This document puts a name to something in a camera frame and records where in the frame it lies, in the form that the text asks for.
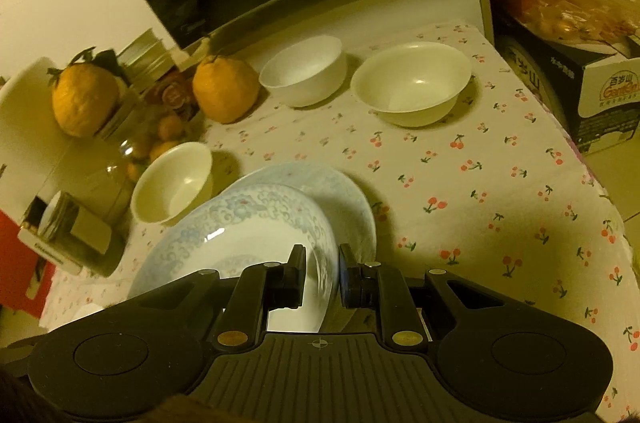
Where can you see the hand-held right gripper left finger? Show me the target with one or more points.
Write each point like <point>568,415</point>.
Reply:
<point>295,283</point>

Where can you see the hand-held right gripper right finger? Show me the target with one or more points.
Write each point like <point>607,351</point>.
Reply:
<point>347,283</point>

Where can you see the white plate faint floral print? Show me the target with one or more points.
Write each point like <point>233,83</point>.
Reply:
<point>345,203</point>

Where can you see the blue patterned white plate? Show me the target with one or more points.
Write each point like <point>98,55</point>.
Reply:
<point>225,228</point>

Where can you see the small cream bowl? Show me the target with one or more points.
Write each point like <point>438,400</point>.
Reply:
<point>170,183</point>

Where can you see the white bowl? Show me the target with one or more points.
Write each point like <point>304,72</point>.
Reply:
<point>300,73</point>

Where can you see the cherry print tablecloth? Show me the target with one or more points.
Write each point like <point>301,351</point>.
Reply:
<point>475,183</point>

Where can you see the orange without leaves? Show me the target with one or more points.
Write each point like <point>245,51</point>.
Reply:
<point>225,88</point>

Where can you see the clear jar with dark contents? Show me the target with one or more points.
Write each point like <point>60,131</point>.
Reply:
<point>90,233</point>

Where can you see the wide cream bowl flared rim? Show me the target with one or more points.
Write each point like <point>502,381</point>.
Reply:
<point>410,78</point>

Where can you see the glass jar of small oranges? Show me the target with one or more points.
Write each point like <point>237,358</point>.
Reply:
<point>115,153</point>

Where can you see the metal tin can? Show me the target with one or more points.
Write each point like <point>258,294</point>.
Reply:
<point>145,53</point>

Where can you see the red plastic stool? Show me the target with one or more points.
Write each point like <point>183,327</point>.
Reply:
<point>20,263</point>

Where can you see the orange with green leaves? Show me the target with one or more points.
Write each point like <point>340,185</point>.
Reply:
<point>85,98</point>

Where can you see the white kitchen appliance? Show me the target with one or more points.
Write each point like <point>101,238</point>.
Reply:
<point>30,128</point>

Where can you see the black and white cardboard box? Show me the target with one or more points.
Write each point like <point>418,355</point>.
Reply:
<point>600,93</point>

